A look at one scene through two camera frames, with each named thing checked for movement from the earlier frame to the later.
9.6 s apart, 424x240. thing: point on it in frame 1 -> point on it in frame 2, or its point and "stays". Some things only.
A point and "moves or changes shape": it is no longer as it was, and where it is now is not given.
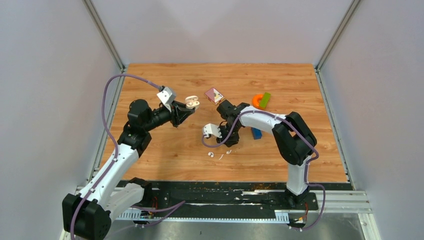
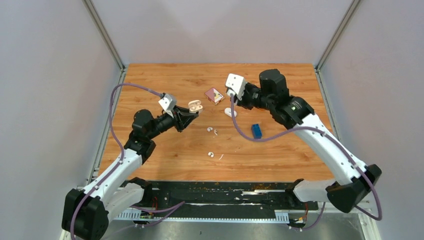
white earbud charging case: x=191 y=102 moves or changes shape
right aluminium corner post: x=349 y=13 stays
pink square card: x=214 y=96 stays
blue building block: x=257 y=133 stays
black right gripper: x=230 y=142 -> x=241 y=102
